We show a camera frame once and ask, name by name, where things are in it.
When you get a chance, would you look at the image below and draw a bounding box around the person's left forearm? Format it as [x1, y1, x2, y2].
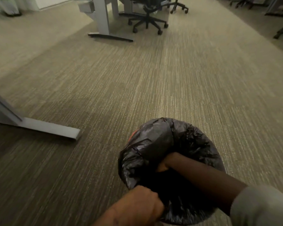
[92, 208, 123, 226]

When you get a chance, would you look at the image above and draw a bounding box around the gray metal desk leg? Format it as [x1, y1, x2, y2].
[0, 86, 81, 141]
[265, 0, 283, 17]
[78, 0, 134, 42]

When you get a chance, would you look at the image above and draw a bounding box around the gray sweater sleeve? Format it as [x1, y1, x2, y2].
[230, 185, 283, 226]

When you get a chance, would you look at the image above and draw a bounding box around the row of black chair bases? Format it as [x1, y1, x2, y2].
[213, 0, 270, 10]

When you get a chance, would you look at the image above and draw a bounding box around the person's right hand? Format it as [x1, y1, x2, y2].
[156, 152, 180, 173]

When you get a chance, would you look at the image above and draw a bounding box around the person's right forearm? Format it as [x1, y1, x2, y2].
[171, 153, 248, 215]

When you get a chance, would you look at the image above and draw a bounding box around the black plastic trash bag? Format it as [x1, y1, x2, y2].
[118, 118, 227, 226]

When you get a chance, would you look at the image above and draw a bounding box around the person's left hand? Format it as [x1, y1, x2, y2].
[113, 185, 166, 226]

